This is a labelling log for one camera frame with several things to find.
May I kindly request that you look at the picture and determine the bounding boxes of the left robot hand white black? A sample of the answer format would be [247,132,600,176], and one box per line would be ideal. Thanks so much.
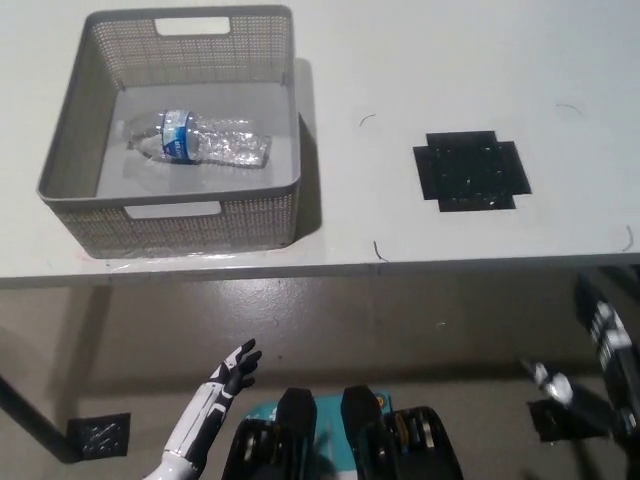
[164,338,263,465]

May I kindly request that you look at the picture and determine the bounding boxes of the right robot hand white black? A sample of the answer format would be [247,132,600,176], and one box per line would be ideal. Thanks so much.
[519,272,637,437]

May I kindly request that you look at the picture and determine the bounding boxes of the clear plastic water bottle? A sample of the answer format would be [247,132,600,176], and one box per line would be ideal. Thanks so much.
[121,108,274,172]

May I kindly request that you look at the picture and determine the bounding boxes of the black robot body block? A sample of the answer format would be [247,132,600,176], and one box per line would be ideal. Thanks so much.
[223,386,319,480]
[340,384,464,480]

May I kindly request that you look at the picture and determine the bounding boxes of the black teal robot legs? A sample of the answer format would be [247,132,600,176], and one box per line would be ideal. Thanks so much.
[246,389,395,480]

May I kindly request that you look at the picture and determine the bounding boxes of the clear tape strip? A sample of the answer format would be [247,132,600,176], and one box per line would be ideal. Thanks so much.
[94,249,259,274]

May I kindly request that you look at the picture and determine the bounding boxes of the dark metal table leg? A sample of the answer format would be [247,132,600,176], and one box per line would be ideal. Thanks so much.
[0,372,82,465]

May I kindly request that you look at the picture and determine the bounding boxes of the black tape patch on table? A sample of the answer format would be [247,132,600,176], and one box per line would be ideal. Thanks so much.
[412,130,533,214]

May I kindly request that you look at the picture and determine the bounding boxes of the grey perforated plastic basket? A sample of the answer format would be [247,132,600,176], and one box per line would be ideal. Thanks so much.
[35,4,303,260]

